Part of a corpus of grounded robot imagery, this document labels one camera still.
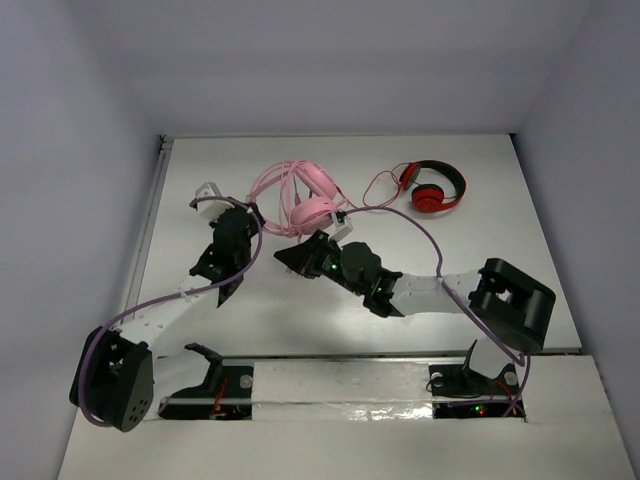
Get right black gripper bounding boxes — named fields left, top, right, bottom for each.
left=274, top=231, right=366, bottom=298

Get pink headphones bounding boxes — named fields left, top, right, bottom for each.
left=288, top=161, right=347, bottom=235

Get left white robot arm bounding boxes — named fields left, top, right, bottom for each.
left=69, top=196, right=265, bottom=432

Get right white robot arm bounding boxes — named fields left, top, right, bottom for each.
left=274, top=231, right=556, bottom=400

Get red black headphones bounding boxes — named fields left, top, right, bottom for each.
left=398, top=160, right=467, bottom=214

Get silver foil tape strip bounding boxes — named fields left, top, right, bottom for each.
left=251, top=360, right=433, bottom=422

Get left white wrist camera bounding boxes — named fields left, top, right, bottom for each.
left=190, top=182, right=234, bottom=222

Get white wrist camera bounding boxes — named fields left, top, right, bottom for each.
left=329, top=210, right=353, bottom=242
left=190, top=182, right=234, bottom=222

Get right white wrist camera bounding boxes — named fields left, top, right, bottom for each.
left=329, top=210, right=353, bottom=242

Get red headphone cable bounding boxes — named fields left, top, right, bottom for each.
left=347, top=169, right=416, bottom=213

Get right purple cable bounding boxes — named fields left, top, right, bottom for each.
left=344, top=207, right=531, bottom=419

